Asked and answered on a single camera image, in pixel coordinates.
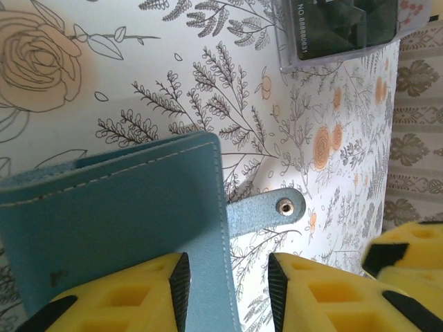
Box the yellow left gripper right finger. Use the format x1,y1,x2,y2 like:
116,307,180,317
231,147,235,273
268,252,443,332

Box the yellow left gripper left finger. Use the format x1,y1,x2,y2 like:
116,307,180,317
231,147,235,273
15,251,193,332

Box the blue leather card holder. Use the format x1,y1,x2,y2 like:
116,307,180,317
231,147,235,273
0,130,308,332

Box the pink floral credit card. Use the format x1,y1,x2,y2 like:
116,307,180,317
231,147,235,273
397,0,434,35

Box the floral patterned table cover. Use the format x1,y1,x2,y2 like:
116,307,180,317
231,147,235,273
0,0,401,332

